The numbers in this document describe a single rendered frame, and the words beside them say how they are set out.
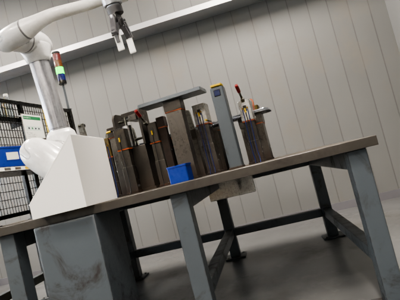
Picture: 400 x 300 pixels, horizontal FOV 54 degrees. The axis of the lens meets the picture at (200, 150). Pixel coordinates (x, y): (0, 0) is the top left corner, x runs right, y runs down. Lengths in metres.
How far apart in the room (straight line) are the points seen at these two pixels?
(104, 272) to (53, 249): 0.26
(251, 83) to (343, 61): 0.99
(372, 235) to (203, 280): 0.73
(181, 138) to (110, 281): 0.81
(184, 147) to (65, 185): 0.68
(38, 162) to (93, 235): 0.45
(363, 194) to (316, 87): 2.77
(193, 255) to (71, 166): 0.65
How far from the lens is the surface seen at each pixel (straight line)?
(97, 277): 1.87
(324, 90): 4.41
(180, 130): 2.13
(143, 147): 2.33
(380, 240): 1.79
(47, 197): 1.83
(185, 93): 2.11
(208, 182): 1.67
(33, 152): 2.02
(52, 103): 2.23
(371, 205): 1.76
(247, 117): 2.21
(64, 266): 1.92
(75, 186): 1.77
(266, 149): 2.35
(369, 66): 4.55
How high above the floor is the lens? 0.72
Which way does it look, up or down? 3 degrees up
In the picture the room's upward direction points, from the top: 14 degrees counter-clockwise
